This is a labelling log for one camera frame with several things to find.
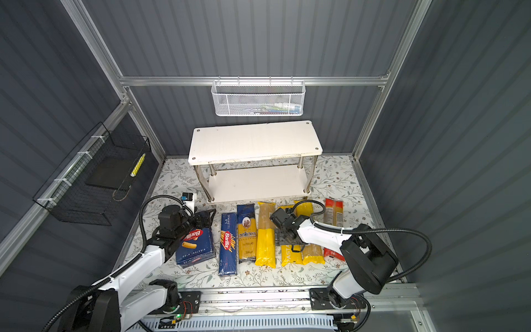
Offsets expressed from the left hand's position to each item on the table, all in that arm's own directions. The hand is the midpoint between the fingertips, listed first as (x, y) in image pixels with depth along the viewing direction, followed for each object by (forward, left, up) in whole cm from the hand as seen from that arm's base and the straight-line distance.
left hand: (205, 209), depth 86 cm
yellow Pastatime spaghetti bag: (-19, -34, -9) cm, 40 cm away
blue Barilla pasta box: (-14, +3, -5) cm, 15 cm away
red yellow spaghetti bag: (-2, -56, -8) cm, 57 cm away
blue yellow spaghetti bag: (-7, -17, -9) cm, 20 cm away
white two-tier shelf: (+14, -6, +23) cm, 28 cm away
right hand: (-11, -35, -11) cm, 38 cm away
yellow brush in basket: (+10, +24, +16) cm, 31 cm away
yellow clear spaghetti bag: (-15, -25, -9) cm, 31 cm away
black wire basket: (+2, +37, +17) cm, 41 cm away
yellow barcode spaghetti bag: (-18, -43, -8) cm, 48 cm away
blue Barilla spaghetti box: (-13, -9, -8) cm, 18 cm away
